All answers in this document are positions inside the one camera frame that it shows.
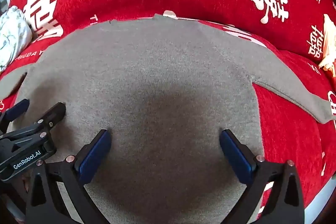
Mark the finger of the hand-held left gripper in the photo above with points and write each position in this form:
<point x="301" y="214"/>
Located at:
<point x="53" y="114"/>
<point x="16" y="109"/>

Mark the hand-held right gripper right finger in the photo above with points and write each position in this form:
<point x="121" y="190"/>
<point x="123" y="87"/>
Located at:
<point x="236" y="154"/>

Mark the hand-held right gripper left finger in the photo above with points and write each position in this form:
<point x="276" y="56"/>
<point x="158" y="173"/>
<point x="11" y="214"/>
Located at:
<point x="95" y="154"/>

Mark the grey knit sweater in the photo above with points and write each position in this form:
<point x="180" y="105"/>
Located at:
<point x="157" y="69"/>

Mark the cream orange cloth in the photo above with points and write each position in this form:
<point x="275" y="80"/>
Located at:
<point x="328" y="48"/>

